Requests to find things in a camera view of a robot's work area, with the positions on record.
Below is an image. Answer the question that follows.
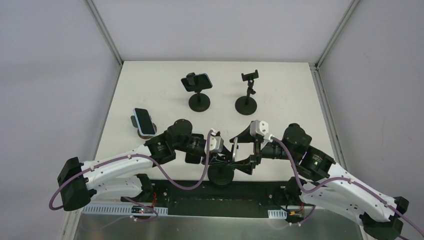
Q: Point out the black phone stand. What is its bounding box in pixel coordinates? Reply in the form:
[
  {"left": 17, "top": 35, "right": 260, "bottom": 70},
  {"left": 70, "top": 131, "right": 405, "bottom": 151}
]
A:
[
  {"left": 234, "top": 69, "right": 259, "bottom": 116},
  {"left": 207, "top": 164, "right": 235, "bottom": 187},
  {"left": 188, "top": 91, "right": 211, "bottom": 112}
]

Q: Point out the black phone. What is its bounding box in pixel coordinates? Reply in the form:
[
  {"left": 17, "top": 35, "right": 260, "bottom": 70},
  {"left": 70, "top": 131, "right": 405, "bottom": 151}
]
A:
[{"left": 184, "top": 152, "right": 203, "bottom": 165}]

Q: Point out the blue-cased phone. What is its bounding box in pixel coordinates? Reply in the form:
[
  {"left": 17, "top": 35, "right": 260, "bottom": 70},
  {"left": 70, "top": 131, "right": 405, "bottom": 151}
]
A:
[{"left": 181, "top": 72, "right": 213, "bottom": 92}]

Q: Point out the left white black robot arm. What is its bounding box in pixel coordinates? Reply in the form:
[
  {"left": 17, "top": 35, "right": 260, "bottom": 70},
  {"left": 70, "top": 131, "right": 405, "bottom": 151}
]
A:
[{"left": 49, "top": 119, "right": 233, "bottom": 212}]

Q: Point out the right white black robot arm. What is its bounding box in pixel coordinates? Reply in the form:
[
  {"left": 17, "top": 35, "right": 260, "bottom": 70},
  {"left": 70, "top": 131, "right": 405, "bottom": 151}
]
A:
[{"left": 230, "top": 120, "right": 409, "bottom": 240}]

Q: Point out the light blue phone on wooden stand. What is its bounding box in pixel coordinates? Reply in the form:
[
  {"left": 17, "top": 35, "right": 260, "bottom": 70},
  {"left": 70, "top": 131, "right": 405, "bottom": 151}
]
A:
[{"left": 133, "top": 108, "right": 152, "bottom": 125}]

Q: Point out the round wooden phone stand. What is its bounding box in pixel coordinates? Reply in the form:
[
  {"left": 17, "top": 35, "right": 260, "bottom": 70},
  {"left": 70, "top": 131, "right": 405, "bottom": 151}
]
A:
[{"left": 130, "top": 115, "right": 157, "bottom": 140}]

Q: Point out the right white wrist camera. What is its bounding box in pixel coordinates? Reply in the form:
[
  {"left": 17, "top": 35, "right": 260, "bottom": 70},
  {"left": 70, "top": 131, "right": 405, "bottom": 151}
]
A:
[{"left": 249, "top": 120, "right": 270, "bottom": 140}]

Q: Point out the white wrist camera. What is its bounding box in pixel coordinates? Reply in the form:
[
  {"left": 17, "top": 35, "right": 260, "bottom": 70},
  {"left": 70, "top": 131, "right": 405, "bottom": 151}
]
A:
[
  {"left": 249, "top": 120, "right": 270, "bottom": 140},
  {"left": 207, "top": 128, "right": 224, "bottom": 153}
]

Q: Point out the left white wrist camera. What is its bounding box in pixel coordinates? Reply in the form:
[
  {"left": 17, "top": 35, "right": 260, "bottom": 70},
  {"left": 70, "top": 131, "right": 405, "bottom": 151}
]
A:
[{"left": 207, "top": 128, "right": 224, "bottom": 153}]

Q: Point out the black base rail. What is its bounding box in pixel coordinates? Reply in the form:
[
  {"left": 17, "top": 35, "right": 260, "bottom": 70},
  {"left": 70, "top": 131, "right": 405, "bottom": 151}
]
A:
[{"left": 133, "top": 179, "right": 302, "bottom": 218}]

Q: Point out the right white cable duct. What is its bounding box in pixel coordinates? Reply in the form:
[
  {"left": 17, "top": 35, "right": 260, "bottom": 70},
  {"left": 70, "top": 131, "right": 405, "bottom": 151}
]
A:
[{"left": 267, "top": 209, "right": 288, "bottom": 220}]

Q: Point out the white cable duct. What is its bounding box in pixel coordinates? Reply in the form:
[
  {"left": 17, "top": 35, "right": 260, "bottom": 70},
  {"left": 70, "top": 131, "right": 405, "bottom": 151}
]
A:
[
  {"left": 82, "top": 203, "right": 157, "bottom": 217},
  {"left": 267, "top": 209, "right": 288, "bottom": 220}
]

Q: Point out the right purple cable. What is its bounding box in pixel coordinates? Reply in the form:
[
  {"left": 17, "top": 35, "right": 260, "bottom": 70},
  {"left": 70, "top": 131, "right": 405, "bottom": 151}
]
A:
[{"left": 269, "top": 135, "right": 424, "bottom": 240}]

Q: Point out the left white cable duct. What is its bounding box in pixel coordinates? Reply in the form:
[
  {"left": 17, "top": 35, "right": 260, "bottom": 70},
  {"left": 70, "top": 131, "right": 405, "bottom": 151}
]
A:
[{"left": 82, "top": 203, "right": 157, "bottom": 217}]

